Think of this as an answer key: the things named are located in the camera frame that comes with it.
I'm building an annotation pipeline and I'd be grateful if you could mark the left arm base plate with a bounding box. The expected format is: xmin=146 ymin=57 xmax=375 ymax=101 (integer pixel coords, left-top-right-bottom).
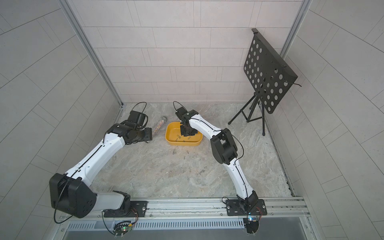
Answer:
xmin=103 ymin=201 xmax=148 ymax=218

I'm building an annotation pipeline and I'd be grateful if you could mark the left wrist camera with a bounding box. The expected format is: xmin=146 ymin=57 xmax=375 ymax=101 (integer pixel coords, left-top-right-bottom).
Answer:
xmin=127 ymin=110 xmax=148 ymax=129

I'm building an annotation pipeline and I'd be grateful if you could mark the left controller circuit board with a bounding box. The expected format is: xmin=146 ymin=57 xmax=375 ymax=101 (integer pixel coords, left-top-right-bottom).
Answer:
xmin=113 ymin=221 xmax=133 ymax=238

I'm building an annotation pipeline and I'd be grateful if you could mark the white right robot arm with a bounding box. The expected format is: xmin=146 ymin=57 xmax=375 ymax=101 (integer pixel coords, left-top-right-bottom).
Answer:
xmin=176 ymin=108 xmax=259 ymax=212

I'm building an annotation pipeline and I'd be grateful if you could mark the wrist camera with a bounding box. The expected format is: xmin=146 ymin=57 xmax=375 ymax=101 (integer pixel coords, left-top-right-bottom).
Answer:
xmin=176 ymin=107 xmax=191 ymax=122
xmin=127 ymin=110 xmax=148 ymax=129

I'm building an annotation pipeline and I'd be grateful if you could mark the controller circuit board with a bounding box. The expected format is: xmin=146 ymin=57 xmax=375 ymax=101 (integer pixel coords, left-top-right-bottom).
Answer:
xmin=243 ymin=218 xmax=260 ymax=234
xmin=113 ymin=221 xmax=133 ymax=238

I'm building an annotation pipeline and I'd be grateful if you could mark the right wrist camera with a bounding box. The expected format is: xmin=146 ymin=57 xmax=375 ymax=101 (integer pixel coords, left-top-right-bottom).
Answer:
xmin=176 ymin=107 xmax=191 ymax=122

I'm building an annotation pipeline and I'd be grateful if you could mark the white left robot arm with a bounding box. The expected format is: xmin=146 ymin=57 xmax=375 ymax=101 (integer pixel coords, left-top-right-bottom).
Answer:
xmin=49 ymin=121 xmax=153 ymax=219

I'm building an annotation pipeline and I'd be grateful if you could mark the aluminium mounting rail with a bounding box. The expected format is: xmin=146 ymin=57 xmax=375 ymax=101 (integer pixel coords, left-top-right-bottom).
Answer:
xmin=58 ymin=196 xmax=311 ymax=222

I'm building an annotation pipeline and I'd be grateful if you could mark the right controller circuit board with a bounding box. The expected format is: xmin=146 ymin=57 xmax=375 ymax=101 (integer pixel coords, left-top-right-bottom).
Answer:
xmin=243 ymin=218 xmax=260 ymax=234

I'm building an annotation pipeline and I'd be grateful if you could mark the yellow plastic storage box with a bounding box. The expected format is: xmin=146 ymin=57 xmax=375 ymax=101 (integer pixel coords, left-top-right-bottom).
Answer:
xmin=165 ymin=122 xmax=203 ymax=147

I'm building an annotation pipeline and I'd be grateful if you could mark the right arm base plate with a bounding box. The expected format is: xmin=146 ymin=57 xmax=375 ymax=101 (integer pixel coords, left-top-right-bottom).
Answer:
xmin=224 ymin=199 xmax=268 ymax=217

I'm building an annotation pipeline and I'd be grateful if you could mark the black perforated music stand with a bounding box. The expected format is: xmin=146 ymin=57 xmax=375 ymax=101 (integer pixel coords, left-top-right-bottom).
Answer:
xmin=228 ymin=28 xmax=300 ymax=136

